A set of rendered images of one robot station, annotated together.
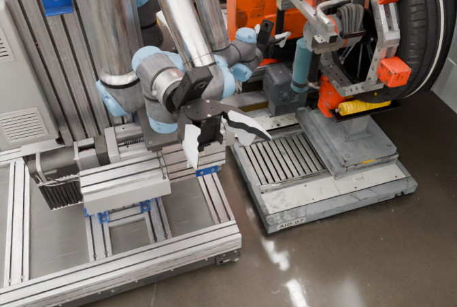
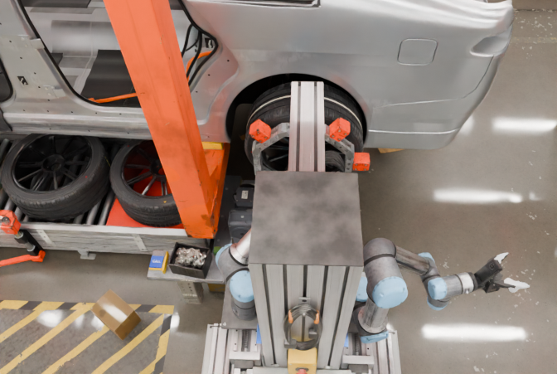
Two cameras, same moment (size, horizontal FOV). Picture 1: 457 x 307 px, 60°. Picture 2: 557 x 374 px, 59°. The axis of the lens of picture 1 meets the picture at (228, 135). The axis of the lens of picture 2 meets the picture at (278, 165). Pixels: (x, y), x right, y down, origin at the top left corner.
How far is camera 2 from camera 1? 192 cm
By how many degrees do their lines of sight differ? 43
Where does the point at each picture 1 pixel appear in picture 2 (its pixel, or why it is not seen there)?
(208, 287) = not seen: hidden behind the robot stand
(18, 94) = not seen: outside the picture
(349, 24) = (340, 165)
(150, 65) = (452, 287)
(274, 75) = (244, 222)
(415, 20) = (355, 132)
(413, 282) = (413, 228)
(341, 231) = not seen: hidden behind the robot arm
